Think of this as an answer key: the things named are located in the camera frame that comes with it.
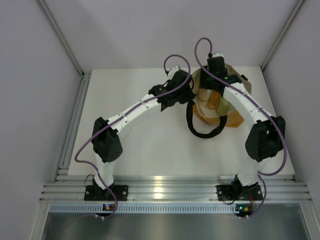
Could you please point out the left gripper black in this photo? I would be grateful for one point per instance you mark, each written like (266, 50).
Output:
(190, 96)

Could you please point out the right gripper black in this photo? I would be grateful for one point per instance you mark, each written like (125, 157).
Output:
(202, 83)

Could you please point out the orange bottle pink cap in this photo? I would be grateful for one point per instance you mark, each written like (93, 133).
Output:
(214, 99)

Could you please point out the tan canvas bag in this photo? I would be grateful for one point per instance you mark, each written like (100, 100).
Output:
(209, 115)

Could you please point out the cream jar bottle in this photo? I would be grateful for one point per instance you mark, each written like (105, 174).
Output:
(203, 97)

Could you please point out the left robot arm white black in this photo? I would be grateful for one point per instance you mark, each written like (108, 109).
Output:
(108, 133)

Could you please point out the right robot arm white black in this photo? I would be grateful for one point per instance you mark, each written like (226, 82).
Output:
(266, 136)

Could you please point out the green bottle white cap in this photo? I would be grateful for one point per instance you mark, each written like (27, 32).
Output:
(223, 106)

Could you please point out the left aluminium frame post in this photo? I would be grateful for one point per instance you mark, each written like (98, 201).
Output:
(60, 35)

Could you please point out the aluminium frame post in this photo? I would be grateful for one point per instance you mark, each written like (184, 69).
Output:
(60, 35)
(289, 21)

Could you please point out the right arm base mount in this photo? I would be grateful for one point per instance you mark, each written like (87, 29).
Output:
(230, 193)

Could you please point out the right aluminium frame post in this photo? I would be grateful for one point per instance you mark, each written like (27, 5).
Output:
(289, 21)

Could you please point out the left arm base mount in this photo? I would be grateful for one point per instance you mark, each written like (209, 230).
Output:
(95, 193)

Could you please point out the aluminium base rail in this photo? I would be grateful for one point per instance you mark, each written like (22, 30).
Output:
(280, 189)

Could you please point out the grey slotted cable duct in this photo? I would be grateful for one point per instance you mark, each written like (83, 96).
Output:
(145, 208)

